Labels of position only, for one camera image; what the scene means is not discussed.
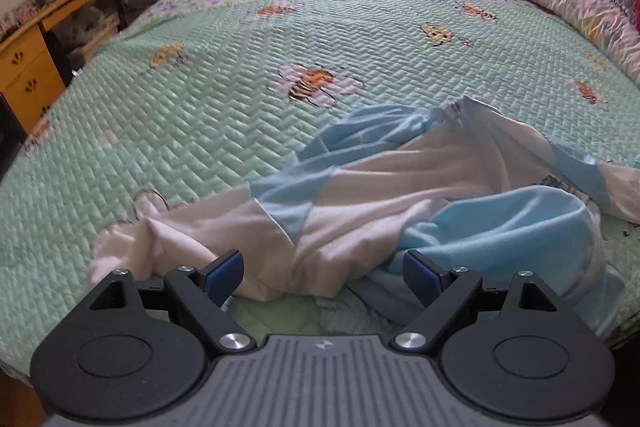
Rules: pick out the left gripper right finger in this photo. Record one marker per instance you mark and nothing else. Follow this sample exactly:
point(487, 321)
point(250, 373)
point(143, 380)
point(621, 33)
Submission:
point(448, 297)

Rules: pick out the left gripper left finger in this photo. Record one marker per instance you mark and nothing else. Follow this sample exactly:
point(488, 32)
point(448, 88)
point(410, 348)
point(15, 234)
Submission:
point(196, 297)

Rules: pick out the light blue white jacket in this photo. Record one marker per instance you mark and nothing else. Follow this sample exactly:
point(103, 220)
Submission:
point(460, 185)

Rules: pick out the green quilted bee bedspread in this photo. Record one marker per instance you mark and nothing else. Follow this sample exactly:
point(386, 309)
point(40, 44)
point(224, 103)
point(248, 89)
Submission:
point(199, 95)

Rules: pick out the wooden desk with drawers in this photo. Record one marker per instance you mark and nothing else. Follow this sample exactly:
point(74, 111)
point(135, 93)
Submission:
point(30, 81)

